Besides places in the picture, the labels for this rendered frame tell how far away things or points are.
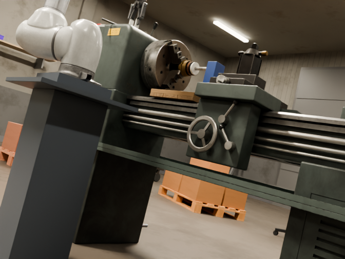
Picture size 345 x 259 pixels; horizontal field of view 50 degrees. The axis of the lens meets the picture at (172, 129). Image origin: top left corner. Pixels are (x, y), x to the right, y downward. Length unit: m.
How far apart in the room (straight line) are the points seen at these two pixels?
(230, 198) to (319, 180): 3.38
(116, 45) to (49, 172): 0.93
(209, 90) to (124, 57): 0.71
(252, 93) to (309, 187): 0.40
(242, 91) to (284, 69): 8.91
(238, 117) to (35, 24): 0.97
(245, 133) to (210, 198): 3.08
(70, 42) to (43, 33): 0.14
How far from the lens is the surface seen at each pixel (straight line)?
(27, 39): 1.79
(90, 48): 1.67
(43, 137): 1.55
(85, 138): 1.62
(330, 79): 9.57
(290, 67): 10.31
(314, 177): 1.36
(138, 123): 2.03
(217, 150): 1.54
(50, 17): 1.79
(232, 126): 1.52
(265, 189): 1.37
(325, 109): 9.37
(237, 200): 4.76
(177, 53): 2.11
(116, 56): 2.17
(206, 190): 4.49
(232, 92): 1.51
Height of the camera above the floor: 0.59
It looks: 4 degrees up
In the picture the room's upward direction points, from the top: 14 degrees clockwise
